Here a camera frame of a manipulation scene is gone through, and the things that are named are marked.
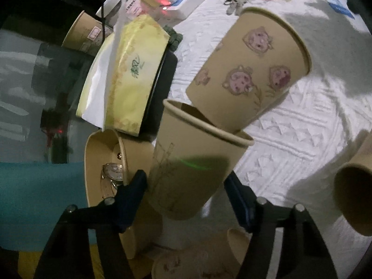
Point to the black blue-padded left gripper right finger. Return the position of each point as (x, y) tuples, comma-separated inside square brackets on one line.
[(304, 253)]

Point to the far paper cup with label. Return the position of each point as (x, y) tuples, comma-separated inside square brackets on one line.
[(86, 34)]

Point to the brown paper cup with drawing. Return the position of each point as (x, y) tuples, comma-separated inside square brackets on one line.
[(191, 160)]

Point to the paper cup holding watch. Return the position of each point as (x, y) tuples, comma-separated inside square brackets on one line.
[(111, 159)]

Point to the teal curtain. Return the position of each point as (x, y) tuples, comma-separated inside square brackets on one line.
[(33, 197)]

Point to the plain brown paper cup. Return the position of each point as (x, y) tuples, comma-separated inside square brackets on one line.
[(238, 242)]

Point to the paper cup with pig prints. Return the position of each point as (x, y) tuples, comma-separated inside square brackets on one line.
[(256, 62)]

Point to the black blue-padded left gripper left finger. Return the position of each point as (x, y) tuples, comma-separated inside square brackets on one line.
[(67, 251)]

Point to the lying paper cup pig prints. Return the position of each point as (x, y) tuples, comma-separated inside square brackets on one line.
[(204, 262)]

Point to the upright paper cup pig prints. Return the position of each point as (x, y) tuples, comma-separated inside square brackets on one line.
[(352, 189)]

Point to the black flat device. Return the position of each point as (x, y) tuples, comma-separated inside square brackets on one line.
[(160, 90)]

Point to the clear jar white lid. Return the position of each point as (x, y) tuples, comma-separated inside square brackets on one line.
[(109, 11)]

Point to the wristwatch in cup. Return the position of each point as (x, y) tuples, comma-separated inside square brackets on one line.
[(112, 176)]

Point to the yellow tissue pack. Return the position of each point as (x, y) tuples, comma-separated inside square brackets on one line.
[(118, 85)]

